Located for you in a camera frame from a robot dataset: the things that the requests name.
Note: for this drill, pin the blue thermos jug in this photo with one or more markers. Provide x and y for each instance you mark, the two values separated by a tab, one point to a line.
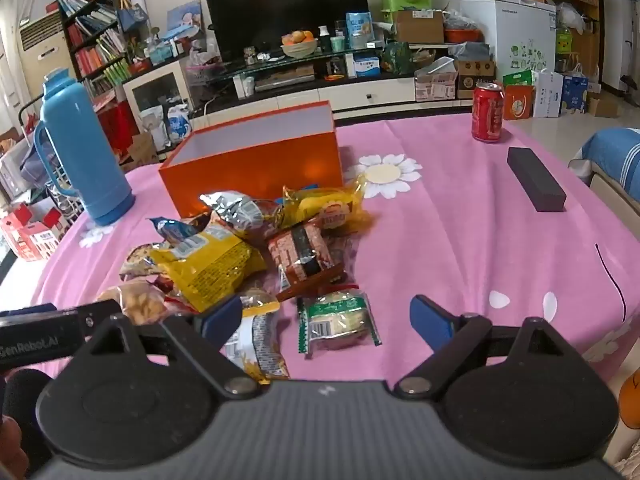
80	160

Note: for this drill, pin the silver foil snack packet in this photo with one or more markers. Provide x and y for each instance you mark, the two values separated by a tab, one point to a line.
240	212

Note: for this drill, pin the black bookshelf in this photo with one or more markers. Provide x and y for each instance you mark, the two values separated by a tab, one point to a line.
95	35

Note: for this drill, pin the dark red snack packet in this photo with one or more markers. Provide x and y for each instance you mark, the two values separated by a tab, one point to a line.
300	255

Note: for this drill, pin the green white snack packet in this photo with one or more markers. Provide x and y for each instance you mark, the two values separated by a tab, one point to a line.
340	317

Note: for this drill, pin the orange box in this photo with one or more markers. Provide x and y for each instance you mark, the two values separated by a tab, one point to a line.
250	170

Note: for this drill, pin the white red printed carton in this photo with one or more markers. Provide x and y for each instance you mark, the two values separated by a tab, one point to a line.
436	87

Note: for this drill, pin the brown cardboard box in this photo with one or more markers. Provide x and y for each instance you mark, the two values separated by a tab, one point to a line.
419	27

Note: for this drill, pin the yellow clear snack packet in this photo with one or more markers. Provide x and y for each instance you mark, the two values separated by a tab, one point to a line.
325	205

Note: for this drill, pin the white TV cabinet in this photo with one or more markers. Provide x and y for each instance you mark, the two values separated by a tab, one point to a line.
350	97

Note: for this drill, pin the black television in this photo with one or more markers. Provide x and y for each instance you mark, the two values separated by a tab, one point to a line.
285	5

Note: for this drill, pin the light blue snack bag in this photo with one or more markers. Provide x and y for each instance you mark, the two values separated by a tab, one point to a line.
360	30

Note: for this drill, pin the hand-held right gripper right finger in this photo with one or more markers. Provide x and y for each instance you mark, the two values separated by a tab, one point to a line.
430	317

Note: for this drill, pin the gold blue cookie packet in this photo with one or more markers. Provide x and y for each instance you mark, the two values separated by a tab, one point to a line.
142	260

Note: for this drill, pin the red gift boxes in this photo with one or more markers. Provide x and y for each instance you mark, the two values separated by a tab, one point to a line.
30	235

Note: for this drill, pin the orange gift bag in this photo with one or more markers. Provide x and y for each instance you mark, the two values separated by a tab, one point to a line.
519	97

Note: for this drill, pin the pink floral tablecloth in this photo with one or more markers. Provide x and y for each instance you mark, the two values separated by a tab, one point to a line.
450	240

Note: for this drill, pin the blue white sack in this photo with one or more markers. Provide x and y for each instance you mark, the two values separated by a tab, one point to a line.
179	122

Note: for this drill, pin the blue tote bag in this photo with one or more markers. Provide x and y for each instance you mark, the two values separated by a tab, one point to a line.
131	16

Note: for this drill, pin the red soda can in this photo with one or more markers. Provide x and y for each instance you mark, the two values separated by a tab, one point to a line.
487	115

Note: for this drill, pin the fruit bowl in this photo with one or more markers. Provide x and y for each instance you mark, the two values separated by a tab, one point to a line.
299	45

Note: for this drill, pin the blue white small box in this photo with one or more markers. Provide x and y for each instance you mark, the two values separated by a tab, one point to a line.
367	66

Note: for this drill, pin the large yellow snack bag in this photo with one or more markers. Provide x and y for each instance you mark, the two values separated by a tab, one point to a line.
210	270

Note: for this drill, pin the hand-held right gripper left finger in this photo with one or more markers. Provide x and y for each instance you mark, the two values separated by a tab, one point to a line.
222	317

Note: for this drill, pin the white chest freezer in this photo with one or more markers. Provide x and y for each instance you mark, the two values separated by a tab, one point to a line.
510	35

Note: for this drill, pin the red peanut snack packet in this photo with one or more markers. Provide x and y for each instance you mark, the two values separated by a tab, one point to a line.
140	300

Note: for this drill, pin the cardboard box with round prints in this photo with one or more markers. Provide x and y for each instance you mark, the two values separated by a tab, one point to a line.
476	80

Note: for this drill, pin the yellow silver striped snack packet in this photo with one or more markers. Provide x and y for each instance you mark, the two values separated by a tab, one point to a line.
262	340

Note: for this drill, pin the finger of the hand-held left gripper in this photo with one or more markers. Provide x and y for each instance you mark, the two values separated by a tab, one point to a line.
100	311

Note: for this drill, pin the blue carton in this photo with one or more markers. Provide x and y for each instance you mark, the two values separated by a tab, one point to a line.
575	92

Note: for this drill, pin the green gift bag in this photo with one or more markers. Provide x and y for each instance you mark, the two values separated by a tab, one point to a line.
398	60

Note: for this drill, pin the black rectangular block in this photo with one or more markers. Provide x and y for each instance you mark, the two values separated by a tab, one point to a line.
537	180

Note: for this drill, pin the beige floor air conditioner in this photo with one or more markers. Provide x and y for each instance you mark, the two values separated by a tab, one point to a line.
42	55

